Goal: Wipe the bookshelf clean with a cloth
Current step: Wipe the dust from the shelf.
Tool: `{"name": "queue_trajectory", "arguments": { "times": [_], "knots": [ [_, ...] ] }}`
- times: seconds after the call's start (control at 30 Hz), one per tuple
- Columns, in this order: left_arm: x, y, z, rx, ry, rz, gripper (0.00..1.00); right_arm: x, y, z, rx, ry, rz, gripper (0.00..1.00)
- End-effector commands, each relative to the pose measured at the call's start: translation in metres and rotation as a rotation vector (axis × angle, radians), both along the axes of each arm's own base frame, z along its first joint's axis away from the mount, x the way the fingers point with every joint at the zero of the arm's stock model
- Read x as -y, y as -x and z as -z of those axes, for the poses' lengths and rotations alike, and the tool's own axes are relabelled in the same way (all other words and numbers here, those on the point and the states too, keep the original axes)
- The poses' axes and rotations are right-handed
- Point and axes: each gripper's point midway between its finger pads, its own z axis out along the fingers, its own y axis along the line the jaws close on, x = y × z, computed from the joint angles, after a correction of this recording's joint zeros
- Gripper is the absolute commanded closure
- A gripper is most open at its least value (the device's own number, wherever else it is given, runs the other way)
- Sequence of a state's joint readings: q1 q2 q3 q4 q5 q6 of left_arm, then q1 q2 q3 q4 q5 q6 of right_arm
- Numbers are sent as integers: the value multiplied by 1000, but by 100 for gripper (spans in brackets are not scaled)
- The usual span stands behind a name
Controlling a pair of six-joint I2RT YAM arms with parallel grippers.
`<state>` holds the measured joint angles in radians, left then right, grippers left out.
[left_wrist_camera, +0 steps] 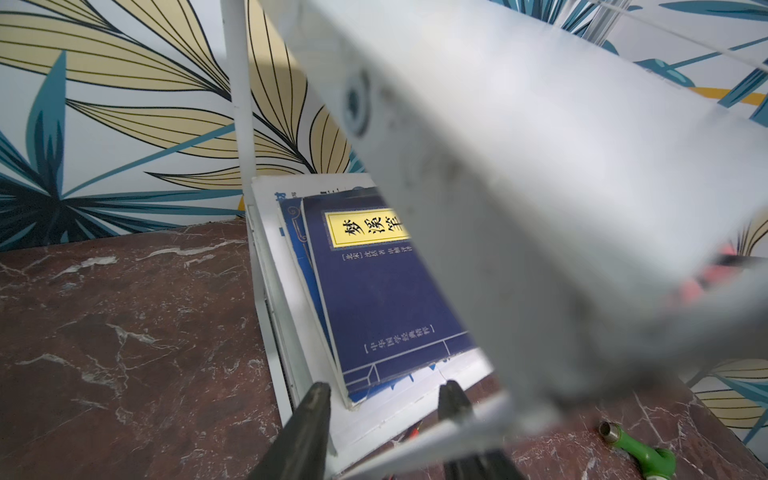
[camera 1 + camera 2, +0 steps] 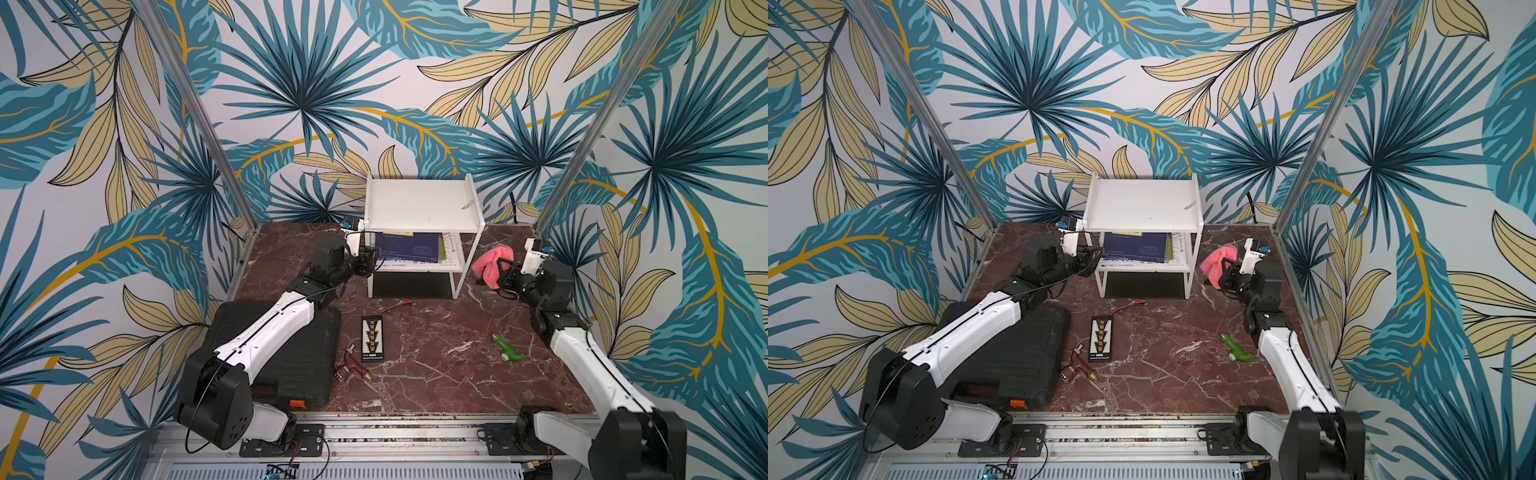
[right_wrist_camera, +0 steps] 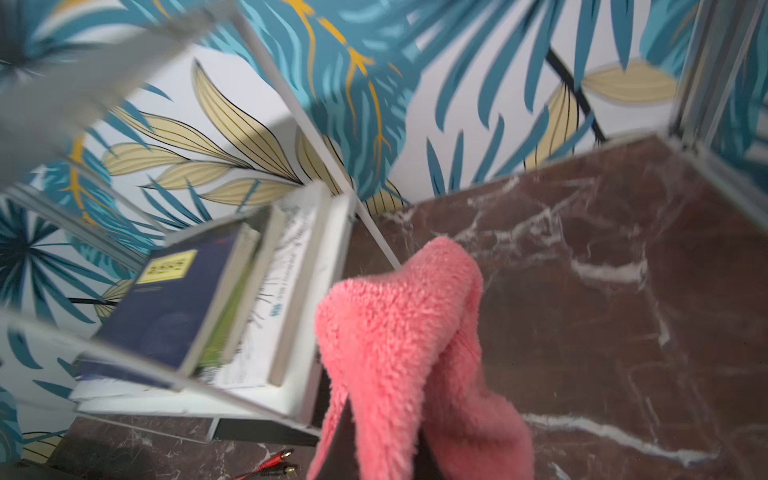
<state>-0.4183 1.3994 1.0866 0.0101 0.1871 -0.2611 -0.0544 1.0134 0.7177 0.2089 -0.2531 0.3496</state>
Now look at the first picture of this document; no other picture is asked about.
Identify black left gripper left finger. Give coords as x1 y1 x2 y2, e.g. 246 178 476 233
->
247 382 331 480

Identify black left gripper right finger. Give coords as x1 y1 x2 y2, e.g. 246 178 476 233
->
437 380 525 480

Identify pink fluffy cloth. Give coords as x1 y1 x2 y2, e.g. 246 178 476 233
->
674 264 742 303

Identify white two-tier bookshelf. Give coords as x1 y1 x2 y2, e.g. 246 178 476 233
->
220 0 768 480

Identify white book with Chinese title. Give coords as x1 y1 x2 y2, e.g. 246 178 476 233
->
251 172 499 463

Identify red black test leads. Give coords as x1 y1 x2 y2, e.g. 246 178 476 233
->
390 420 423 446

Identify green plastic nozzle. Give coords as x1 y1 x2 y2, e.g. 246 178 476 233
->
598 421 677 480

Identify dark blue book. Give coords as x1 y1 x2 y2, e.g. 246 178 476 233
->
279 188 475 405

